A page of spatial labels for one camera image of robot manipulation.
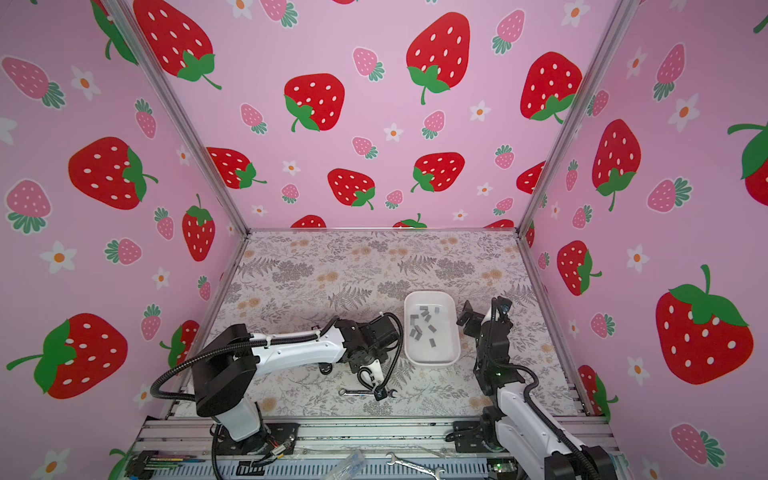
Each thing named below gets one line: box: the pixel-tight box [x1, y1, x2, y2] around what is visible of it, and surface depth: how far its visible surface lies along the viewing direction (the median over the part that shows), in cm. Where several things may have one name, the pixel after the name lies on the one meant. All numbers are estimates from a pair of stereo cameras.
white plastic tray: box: [404, 290, 461, 367], surface depth 95 cm
